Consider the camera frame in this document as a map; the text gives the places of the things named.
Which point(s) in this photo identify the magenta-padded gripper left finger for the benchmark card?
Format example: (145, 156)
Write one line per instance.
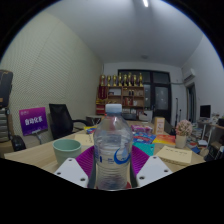
(70, 170)

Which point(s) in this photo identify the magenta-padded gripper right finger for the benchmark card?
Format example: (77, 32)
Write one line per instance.
(153, 168)

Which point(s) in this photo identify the clear plastic water bottle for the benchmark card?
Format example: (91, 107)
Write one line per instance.
(112, 153)

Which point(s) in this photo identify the pale green cup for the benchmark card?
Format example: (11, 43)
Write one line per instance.
(66, 151)

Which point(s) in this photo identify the teal book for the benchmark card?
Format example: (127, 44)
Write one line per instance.
(145, 149)

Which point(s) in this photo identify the beige paper pad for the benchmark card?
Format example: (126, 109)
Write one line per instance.
(174, 155)

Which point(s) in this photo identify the flat round red coaster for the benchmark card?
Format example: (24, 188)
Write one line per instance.
(128, 185)

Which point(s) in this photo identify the orange book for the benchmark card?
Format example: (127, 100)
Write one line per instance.
(165, 140)

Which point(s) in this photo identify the blue printed book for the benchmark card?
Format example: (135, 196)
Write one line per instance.
(145, 137)

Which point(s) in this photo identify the pink packet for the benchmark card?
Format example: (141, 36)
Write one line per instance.
(141, 128)

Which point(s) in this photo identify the small orange carton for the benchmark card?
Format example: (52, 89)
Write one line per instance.
(159, 125)

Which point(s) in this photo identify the pink flowers in white pot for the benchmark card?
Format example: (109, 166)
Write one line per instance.
(183, 131)

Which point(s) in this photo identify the black office chair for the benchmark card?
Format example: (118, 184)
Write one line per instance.
(60, 120)

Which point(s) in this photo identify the purple sign board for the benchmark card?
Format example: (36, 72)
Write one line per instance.
(33, 121)

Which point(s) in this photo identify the black tripod stand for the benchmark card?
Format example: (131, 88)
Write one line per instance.
(177, 111)

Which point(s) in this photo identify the long cluttered wooden desk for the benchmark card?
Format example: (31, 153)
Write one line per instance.
(213, 128)

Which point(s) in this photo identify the dark glass door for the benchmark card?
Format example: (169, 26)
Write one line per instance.
(161, 96)

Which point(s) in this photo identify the black computer monitor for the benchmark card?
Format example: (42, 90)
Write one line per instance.
(205, 111)

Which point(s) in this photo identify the wooden shelf unit with trophies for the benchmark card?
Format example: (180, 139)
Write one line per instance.
(128, 95)

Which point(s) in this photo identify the white air conditioner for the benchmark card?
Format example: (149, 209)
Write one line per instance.
(189, 75)

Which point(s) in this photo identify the dark grey bag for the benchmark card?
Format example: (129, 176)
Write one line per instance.
(6, 88)

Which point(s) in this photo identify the ceiling tube light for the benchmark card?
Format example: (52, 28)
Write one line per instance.
(145, 3)

